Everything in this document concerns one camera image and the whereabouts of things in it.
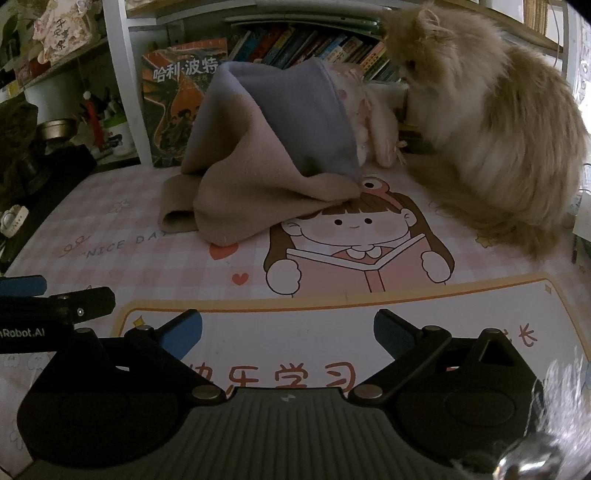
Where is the red white bottle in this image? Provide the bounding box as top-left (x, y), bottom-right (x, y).
top-left (82, 90), bottom-right (101, 149)

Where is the row of books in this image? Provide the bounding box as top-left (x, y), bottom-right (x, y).
top-left (228, 25), bottom-right (409, 85)

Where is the pink floral pouch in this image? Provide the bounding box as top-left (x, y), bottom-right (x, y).
top-left (32, 0), bottom-right (101, 64)

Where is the dark patterned cloth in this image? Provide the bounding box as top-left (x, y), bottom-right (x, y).
top-left (0, 99), bottom-right (43, 209)

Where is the white round pot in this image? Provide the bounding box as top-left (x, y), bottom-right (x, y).
top-left (23, 71), bottom-right (88, 123)

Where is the black bag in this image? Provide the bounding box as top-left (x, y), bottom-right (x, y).
top-left (33, 143), bottom-right (96, 186)

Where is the metal bowl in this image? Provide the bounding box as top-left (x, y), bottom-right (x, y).
top-left (37, 118), bottom-right (78, 142)

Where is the white wristwatch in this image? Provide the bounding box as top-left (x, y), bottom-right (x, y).
top-left (0, 204), bottom-right (30, 239)

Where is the pink printed desk mat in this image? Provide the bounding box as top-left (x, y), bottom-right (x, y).
top-left (0, 161), bottom-right (591, 480)

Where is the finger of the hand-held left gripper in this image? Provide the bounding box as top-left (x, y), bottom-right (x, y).
top-left (0, 275), bottom-right (48, 299)
top-left (48, 287), bottom-right (116, 326)

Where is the large illustrated book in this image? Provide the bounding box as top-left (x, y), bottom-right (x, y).
top-left (141, 38), bottom-right (230, 168)

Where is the wooden shelf board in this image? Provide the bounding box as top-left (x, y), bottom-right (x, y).
top-left (0, 34), bottom-right (110, 94)
top-left (480, 0), bottom-right (565, 57)

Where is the white pen cup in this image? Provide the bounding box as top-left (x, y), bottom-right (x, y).
top-left (98, 117), bottom-right (138, 158)

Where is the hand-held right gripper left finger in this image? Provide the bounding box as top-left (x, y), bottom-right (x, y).
top-left (99, 309), bottom-right (227, 405)

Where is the white shelf post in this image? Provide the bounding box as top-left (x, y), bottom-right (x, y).
top-left (102, 0), bottom-right (154, 165)

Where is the fluffy ginger cat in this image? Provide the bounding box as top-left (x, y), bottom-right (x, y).
top-left (381, 2), bottom-right (590, 260)

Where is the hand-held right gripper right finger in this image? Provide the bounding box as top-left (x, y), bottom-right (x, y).
top-left (350, 308), bottom-right (527, 405)

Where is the pink plush rabbit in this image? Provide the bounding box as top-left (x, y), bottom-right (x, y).
top-left (329, 62), bottom-right (410, 168)

